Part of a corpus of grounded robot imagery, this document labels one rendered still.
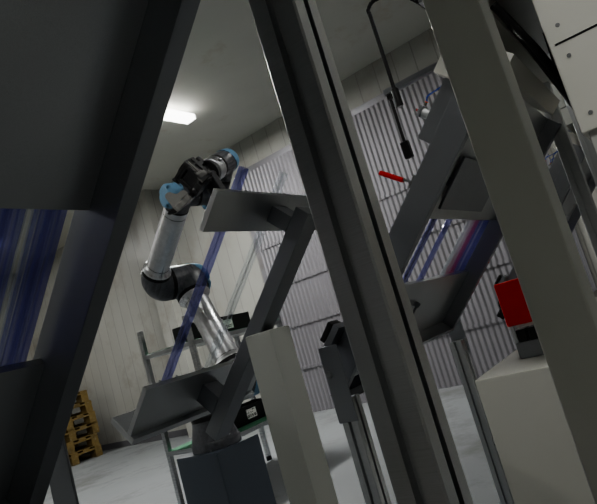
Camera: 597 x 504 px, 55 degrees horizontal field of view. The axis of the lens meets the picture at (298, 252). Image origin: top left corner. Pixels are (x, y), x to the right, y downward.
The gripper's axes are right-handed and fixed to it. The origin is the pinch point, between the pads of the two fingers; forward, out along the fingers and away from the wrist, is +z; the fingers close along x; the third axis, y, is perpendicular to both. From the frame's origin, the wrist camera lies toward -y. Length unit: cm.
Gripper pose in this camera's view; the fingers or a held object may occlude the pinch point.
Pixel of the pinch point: (183, 196)
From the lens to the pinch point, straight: 153.1
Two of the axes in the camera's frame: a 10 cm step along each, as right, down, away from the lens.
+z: -2.8, 3.9, -8.8
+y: -7.6, -6.5, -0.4
